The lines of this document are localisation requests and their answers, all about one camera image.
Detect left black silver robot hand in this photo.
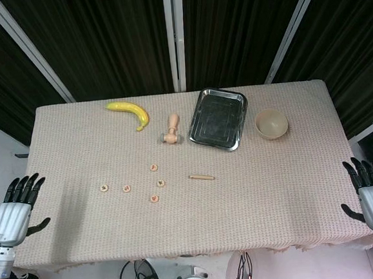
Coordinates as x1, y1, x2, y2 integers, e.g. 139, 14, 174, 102
0, 172, 53, 248

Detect beige plastic bowl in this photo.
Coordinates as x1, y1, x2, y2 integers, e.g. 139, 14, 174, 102
253, 107, 290, 142

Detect pink woven tablecloth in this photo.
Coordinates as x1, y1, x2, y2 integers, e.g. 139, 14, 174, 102
0, 75, 373, 279

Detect black pleated curtain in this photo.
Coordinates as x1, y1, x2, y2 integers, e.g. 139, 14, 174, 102
265, 0, 373, 144
1, 0, 175, 108
180, 0, 320, 91
0, 0, 70, 149

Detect yellow banana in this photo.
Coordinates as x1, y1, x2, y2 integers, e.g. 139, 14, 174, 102
105, 99, 151, 135

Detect small wooden stick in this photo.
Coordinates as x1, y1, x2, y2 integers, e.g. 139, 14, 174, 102
188, 172, 216, 182

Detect rectangular metal tray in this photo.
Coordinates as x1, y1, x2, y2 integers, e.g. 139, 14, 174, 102
184, 84, 252, 155

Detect peach toy hammer grey ends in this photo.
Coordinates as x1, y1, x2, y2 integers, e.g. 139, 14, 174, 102
157, 113, 186, 146

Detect black and red cable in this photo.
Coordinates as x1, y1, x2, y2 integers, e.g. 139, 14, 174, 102
234, 252, 255, 279

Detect white metal frame post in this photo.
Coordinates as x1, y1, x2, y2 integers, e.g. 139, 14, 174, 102
161, 0, 181, 93
258, 0, 334, 85
172, 0, 191, 92
0, 0, 75, 109

